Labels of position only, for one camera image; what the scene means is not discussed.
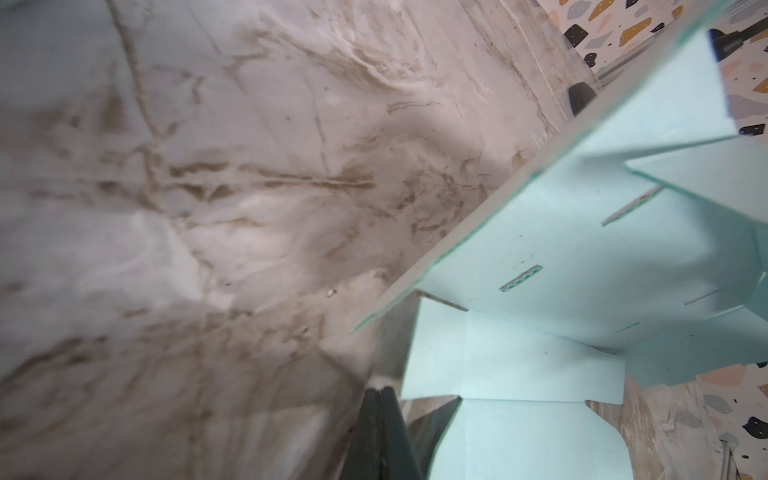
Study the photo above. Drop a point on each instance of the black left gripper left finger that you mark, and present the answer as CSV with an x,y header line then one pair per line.
x,y
365,452

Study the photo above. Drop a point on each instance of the mint paper box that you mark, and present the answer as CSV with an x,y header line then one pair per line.
x,y
633,245

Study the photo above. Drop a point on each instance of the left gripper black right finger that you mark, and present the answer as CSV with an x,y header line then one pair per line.
x,y
398,458

